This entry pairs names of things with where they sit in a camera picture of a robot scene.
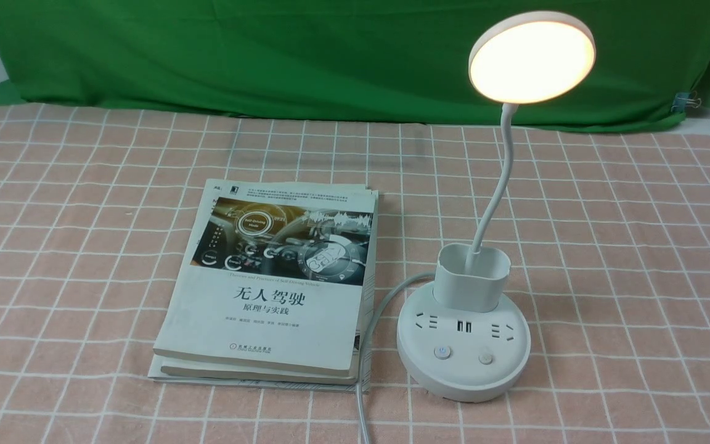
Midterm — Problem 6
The green backdrop cloth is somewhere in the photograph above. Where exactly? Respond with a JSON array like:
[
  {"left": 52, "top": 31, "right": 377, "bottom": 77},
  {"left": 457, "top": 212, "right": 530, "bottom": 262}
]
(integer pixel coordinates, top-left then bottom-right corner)
[{"left": 0, "top": 1, "right": 710, "bottom": 133}]

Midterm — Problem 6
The binder clip on backdrop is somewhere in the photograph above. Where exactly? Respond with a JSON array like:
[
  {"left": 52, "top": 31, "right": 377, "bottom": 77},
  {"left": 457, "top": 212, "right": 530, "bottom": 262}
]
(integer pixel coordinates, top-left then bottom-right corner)
[{"left": 671, "top": 92, "right": 703, "bottom": 113}]

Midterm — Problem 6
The white self-driving textbook top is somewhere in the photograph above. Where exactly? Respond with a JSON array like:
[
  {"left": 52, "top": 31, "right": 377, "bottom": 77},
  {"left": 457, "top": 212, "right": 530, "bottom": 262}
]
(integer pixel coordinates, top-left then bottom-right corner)
[{"left": 153, "top": 179, "right": 378, "bottom": 378}]

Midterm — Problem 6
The pink checkered tablecloth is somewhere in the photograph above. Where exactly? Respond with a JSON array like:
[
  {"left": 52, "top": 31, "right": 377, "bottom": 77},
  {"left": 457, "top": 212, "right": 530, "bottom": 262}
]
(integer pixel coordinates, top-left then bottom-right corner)
[{"left": 0, "top": 105, "right": 710, "bottom": 443}]

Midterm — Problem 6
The white desk lamp with socket base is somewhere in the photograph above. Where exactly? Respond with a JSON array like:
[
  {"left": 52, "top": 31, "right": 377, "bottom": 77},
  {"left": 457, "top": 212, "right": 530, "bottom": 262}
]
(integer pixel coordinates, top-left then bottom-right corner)
[{"left": 396, "top": 10, "right": 595, "bottom": 403}]

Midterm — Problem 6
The white lamp power cable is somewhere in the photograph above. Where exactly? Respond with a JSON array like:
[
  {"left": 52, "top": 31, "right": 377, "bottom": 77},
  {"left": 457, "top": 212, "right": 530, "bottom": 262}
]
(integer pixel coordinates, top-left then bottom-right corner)
[{"left": 357, "top": 273, "right": 437, "bottom": 444}]

